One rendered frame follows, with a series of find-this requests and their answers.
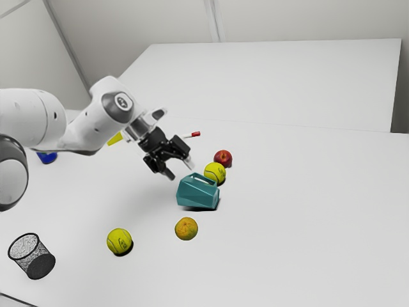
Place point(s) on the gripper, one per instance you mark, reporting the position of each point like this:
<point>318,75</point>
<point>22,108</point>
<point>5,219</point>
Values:
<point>161,148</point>

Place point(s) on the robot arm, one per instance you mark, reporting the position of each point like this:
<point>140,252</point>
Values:
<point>96,118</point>

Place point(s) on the teal faceted mug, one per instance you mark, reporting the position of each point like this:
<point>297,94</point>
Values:
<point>198,192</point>

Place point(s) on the yellow tennis ball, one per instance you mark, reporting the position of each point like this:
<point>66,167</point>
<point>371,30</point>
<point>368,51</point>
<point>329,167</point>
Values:
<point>119,240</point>
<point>214,172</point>

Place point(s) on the white pen with red cap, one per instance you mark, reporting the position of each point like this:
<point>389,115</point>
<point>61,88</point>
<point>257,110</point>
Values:
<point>191,134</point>

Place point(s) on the red apple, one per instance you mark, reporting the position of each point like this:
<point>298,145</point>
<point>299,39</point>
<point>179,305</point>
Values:
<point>223,158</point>

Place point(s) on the orange fruit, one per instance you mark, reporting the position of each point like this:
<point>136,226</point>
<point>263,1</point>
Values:
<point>186,228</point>

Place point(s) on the yellow marker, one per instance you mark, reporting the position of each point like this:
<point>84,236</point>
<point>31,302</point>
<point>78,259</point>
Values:
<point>114,139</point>

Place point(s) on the blue object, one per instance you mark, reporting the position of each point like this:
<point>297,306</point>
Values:
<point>47,157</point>

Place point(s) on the black mesh pen holder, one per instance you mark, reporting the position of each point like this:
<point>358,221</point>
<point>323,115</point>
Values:
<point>29,256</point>

